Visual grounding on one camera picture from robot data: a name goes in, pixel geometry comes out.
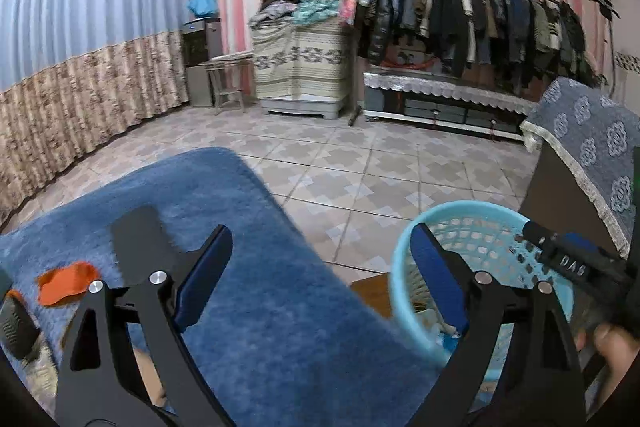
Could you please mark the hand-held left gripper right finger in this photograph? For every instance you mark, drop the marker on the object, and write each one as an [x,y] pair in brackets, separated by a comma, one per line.
[437,279]

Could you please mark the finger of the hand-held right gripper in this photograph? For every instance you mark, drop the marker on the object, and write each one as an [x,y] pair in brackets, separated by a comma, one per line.
[537,237]
[582,243]

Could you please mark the row of hanging clothes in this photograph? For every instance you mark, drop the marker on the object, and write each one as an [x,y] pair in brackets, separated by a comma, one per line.
[450,22]

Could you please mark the low cabinet with lace cloth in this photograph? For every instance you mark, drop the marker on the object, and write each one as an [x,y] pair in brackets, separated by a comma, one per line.
[440,89]

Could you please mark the light blue laundry basket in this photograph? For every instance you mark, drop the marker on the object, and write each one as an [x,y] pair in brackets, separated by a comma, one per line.
[397,272]

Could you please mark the blue floral curtain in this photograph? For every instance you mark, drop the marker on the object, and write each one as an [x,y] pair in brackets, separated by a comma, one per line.
[90,47]

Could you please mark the pink hanging packet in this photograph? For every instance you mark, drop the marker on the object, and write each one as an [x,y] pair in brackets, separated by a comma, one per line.
[351,2]

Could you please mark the grey water dispenser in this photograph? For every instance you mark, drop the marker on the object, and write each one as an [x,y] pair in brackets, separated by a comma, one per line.
[197,67]

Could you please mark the blue floral furniture cloth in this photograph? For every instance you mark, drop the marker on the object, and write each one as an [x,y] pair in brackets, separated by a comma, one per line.
[590,137]

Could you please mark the pile of clothes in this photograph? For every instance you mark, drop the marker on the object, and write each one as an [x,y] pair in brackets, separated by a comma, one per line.
[295,4]

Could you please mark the blue covered water bottle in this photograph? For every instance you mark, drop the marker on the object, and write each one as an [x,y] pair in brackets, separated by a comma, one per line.
[204,6]

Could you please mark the grey-green cloth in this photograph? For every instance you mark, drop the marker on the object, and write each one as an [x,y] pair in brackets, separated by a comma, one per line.
[40,372]

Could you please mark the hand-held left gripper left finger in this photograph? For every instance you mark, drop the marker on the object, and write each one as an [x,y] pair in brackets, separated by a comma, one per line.
[202,282]

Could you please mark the person's right hand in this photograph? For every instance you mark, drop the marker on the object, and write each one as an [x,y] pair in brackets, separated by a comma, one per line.
[615,352]

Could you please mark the dark ribbed object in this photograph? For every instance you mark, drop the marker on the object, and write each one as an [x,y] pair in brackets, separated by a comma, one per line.
[17,327]

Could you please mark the dark brown cabinet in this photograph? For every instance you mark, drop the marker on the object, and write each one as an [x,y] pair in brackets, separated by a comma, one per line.
[560,192]

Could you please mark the brown wooden board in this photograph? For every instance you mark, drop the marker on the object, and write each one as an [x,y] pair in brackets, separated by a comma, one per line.
[372,297]

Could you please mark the small folding table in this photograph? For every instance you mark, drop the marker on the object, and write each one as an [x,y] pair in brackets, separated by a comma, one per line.
[227,59]

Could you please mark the black hanging object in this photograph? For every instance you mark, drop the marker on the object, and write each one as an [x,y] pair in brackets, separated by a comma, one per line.
[605,4]

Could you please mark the blue fluffy blanket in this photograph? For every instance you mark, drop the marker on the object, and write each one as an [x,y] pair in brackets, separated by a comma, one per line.
[275,332]

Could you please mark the patterned cloth covered cabinet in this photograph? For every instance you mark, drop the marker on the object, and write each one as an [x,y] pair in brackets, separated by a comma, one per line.
[300,62]

